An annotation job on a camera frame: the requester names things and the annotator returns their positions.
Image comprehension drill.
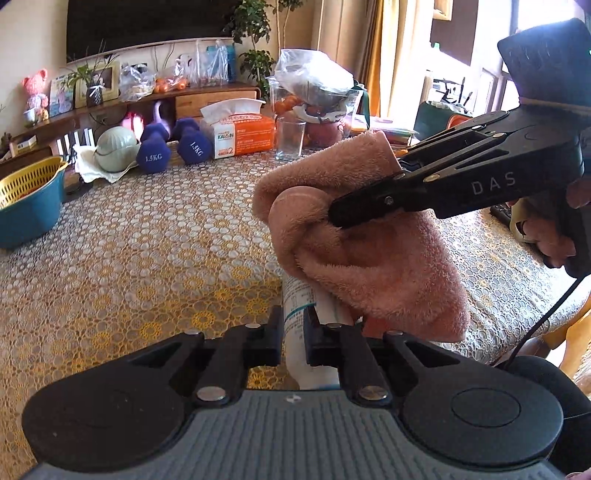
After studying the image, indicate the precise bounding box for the yellow curtain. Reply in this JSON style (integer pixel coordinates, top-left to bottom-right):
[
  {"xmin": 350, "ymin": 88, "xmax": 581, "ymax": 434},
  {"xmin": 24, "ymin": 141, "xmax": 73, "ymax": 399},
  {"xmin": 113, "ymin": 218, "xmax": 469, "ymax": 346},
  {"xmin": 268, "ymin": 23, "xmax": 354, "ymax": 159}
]
[{"xmin": 360, "ymin": 0, "xmax": 409, "ymax": 118}]

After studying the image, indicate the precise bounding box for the dark green bag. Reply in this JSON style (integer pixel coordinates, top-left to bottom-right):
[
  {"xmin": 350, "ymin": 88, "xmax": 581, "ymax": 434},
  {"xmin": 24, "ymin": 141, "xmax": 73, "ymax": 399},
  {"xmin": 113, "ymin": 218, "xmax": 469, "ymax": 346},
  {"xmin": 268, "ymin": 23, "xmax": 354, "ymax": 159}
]
[{"xmin": 413, "ymin": 100, "xmax": 465, "ymax": 142}]

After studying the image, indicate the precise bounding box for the orange white tissue box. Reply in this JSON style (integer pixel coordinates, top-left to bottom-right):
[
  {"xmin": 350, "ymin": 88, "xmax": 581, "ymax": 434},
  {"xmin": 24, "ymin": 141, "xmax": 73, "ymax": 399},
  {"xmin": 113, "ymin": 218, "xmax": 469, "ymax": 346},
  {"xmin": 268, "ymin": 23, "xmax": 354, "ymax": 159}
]
[{"xmin": 199, "ymin": 99, "xmax": 277, "ymax": 160}]

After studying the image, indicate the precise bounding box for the cream photo frame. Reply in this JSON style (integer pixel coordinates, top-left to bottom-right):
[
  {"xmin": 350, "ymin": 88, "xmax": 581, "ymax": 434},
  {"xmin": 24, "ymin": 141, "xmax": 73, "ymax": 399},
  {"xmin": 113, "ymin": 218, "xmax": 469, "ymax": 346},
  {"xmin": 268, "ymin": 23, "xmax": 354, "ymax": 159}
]
[{"xmin": 74, "ymin": 61, "xmax": 122, "ymax": 109}]

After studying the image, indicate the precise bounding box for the purple dumbbell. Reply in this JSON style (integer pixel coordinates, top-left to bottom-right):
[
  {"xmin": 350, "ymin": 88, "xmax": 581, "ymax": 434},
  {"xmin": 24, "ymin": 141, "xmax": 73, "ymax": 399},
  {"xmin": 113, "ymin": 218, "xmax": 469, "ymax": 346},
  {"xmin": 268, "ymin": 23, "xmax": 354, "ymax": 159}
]
[
  {"xmin": 136, "ymin": 121, "xmax": 175, "ymax": 175},
  {"xmin": 172, "ymin": 117, "xmax": 214, "ymax": 165}
]

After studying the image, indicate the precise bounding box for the pink fluffy towel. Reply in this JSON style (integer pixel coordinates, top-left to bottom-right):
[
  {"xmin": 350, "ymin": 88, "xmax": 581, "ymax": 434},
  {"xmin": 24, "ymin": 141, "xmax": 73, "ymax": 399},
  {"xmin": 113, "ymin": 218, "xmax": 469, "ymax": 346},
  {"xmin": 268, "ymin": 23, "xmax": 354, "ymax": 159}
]
[{"xmin": 252, "ymin": 130, "xmax": 472, "ymax": 343}]

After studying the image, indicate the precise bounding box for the wooden television cabinet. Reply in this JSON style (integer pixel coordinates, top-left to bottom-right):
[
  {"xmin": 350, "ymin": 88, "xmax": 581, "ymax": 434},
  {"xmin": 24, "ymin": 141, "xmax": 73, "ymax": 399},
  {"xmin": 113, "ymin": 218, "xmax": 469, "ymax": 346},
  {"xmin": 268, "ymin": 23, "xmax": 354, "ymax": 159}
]
[{"xmin": 0, "ymin": 83, "xmax": 265, "ymax": 164}]

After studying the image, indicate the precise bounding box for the stack of books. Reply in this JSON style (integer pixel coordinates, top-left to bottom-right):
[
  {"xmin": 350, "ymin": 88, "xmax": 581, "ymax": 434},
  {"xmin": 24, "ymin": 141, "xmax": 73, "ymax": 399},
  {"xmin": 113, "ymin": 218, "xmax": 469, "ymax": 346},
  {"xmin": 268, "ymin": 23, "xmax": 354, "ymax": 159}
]
[{"xmin": 368, "ymin": 116, "xmax": 419, "ymax": 149}]

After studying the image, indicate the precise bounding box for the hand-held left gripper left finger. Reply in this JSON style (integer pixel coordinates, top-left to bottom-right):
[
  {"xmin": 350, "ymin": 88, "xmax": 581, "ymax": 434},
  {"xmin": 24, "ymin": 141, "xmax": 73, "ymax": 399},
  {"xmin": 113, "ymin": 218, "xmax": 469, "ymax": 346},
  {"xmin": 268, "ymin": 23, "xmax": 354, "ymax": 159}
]
[{"xmin": 130, "ymin": 305, "xmax": 284, "ymax": 408}]

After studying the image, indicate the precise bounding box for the pink bear toy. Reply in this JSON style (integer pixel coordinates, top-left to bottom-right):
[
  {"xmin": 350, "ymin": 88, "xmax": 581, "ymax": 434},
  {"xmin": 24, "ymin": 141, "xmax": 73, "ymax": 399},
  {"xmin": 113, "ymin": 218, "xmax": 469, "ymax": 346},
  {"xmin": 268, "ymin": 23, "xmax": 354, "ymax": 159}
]
[{"xmin": 21, "ymin": 69, "xmax": 51, "ymax": 124}]

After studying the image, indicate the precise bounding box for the pink round kettlebell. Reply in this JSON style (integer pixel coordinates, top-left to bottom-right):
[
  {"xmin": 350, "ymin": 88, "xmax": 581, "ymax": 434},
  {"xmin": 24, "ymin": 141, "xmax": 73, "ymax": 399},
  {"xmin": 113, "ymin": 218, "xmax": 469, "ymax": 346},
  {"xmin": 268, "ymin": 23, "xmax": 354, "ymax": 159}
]
[{"xmin": 120, "ymin": 111, "xmax": 146, "ymax": 136}]

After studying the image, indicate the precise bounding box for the small plant in vase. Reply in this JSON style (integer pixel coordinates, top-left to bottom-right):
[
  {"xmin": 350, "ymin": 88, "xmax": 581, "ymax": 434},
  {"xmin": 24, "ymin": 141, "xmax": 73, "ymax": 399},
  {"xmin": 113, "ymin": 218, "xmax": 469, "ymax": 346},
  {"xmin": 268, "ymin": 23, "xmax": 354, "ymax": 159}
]
[{"xmin": 64, "ymin": 41, "xmax": 120, "ymax": 108}]

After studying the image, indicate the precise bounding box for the bag of oranges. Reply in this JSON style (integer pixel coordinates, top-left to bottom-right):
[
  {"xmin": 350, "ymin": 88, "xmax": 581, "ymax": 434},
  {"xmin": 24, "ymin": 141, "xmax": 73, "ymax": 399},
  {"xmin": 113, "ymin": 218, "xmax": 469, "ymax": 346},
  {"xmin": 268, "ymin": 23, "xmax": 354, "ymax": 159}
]
[{"xmin": 154, "ymin": 69, "xmax": 191, "ymax": 94}]

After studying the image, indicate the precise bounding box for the pale green round pot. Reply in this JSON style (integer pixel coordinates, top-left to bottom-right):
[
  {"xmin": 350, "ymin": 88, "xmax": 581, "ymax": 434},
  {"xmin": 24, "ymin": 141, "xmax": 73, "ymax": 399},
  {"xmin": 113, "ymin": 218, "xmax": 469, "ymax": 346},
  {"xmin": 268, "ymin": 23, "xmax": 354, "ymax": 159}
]
[{"xmin": 94, "ymin": 126, "xmax": 141, "ymax": 173}]

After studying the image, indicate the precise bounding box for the person's right hand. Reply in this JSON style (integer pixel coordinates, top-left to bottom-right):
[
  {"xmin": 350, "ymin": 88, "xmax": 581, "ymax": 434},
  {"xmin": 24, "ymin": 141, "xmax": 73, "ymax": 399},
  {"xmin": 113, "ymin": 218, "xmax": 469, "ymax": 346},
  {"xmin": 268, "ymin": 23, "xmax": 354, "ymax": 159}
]
[{"xmin": 505, "ymin": 178, "xmax": 591, "ymax": 269}]

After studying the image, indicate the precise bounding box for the white cloth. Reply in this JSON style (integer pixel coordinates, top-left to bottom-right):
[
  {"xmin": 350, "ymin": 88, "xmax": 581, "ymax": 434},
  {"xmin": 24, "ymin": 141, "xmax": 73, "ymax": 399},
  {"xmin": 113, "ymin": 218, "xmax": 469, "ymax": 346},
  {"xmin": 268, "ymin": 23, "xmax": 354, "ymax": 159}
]
[{"xmin": 73, "ymin": 144, "xmax": 140, "ymax": 185}]

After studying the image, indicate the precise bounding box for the teal plastic basin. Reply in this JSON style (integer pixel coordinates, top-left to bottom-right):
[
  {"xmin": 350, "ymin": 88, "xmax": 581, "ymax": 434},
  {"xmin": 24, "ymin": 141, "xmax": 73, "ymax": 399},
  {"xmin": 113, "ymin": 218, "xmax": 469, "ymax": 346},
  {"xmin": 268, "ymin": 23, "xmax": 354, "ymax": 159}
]
[{"xmin": 0, "ymin": 157, "xmax": 70, "ymax": 251}]

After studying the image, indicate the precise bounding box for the black cable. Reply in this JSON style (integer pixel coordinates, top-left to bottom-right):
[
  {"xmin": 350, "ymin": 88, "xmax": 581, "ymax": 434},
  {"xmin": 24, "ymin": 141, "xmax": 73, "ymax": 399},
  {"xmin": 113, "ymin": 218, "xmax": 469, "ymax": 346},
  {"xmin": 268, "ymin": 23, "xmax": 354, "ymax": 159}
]
[{"xmin": 495, "ymin": 276, "xmax": 583, "ymax": 370}]

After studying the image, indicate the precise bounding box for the yellow plastic basket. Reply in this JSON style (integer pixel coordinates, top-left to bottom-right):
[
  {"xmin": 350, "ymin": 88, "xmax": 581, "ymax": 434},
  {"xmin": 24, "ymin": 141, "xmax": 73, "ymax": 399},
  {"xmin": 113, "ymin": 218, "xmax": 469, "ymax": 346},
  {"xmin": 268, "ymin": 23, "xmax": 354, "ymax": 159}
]
[{"xmin": 0, "ymin": 156, "xmax": 64, "ymax": 209}]

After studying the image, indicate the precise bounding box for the patterned lace tablecloth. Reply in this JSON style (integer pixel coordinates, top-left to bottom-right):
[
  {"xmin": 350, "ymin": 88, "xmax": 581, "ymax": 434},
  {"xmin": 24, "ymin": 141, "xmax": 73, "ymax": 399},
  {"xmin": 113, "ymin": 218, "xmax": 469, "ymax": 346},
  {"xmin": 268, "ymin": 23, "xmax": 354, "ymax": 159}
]
[{"xmin": 0, "ymin": 138, "xmax": 591, "ymax": 472}]

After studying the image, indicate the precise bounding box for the white plastic container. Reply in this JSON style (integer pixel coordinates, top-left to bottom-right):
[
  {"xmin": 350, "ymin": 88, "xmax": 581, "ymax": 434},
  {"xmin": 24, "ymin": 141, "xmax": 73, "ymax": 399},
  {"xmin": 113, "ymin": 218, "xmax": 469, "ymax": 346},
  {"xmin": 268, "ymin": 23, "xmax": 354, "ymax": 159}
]
[{"xmin": 281, "ymin": 273, "xmax": 366, "ymax": 392}]

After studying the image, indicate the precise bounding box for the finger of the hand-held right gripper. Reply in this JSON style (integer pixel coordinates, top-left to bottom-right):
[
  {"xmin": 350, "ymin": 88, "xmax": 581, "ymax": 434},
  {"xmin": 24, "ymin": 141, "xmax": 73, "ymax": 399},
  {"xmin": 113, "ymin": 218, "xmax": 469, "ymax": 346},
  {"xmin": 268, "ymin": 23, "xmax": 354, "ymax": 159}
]
[
  {"xmin": 327, "ymin": 175, "xmax": 441, "ymax": 229},
  {"xmin": 394, "ymin": 110, "xmax": 528, "ymax": 182}
]

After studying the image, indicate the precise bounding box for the green potted tree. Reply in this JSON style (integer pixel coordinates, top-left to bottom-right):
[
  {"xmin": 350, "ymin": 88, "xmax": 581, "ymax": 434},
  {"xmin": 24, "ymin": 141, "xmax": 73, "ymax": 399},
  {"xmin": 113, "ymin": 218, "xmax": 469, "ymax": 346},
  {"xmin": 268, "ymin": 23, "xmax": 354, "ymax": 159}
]
[{"xmin": 224, "ymin": 0, "xmax": 303, "ymax": 95}]

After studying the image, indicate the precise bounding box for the clear pitcher with fruit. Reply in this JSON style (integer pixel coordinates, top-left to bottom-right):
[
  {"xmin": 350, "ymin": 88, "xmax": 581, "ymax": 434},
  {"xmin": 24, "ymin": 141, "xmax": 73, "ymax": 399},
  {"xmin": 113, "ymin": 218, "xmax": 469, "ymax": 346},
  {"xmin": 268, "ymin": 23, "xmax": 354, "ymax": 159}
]
[{"xmin": 267, "ymin": 75, "xmax": 366, "ymax": 149}]

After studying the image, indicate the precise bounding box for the black television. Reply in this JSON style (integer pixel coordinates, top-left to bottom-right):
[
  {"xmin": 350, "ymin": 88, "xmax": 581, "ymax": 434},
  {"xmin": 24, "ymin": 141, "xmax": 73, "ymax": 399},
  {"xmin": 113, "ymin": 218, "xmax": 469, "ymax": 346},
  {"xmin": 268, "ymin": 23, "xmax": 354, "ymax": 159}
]
[{"xmin": 66, "ymin": 0, "xmax": 246, "ymax": 62}]

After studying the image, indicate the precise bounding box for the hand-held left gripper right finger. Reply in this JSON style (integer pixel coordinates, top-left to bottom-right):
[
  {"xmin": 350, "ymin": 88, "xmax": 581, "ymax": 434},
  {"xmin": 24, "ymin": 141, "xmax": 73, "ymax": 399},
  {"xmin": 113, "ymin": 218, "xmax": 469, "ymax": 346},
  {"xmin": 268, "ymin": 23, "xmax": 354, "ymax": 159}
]
[{"xmin": 302, "ymin": 306, "xmax": 463, "ymax": 408}]

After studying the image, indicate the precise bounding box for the clear plastic bag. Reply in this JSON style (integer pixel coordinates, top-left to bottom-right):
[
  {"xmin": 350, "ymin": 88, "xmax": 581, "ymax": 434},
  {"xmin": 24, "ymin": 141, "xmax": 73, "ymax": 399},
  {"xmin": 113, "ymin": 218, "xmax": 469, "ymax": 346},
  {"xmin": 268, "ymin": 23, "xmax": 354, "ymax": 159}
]
[{"xmin": 274, "ymin": 48, "xmax": 357, "ymax": 108}]

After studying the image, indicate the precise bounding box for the clear drinking glass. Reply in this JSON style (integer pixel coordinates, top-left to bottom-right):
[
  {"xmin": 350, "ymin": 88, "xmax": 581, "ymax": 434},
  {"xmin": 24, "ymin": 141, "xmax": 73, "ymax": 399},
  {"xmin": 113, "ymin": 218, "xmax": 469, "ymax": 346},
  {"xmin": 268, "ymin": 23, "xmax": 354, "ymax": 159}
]
[{"xmin": 275, "ymin": 115, "xmax": 308, "ymax": 162}]

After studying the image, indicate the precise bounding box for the crumpled plastic bag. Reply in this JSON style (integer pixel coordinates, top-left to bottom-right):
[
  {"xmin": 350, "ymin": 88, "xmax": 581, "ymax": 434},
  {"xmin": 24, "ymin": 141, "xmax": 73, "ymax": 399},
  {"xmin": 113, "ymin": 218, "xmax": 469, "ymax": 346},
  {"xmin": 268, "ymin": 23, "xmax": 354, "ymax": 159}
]
[{"xmin": 118, "ymin": 64, "xmax": 156, "ymax": 103}]

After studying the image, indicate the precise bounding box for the small picture card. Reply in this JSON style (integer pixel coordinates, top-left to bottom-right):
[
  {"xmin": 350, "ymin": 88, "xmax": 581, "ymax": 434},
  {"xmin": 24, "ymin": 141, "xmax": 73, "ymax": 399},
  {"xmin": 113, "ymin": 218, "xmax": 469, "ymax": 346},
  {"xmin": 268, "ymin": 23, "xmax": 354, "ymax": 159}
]
[{"xmin": 49, "ymin": 74, "xmax": 75, "ymax": 117}]

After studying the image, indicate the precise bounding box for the wooden chair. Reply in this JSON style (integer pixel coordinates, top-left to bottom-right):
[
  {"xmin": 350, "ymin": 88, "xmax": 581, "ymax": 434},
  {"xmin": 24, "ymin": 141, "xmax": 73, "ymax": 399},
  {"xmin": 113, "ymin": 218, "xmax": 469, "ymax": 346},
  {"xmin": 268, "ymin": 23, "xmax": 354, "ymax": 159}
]
[{"xmin": 538, "ymin": 293, "xmax": 591, "ymax": 365}]

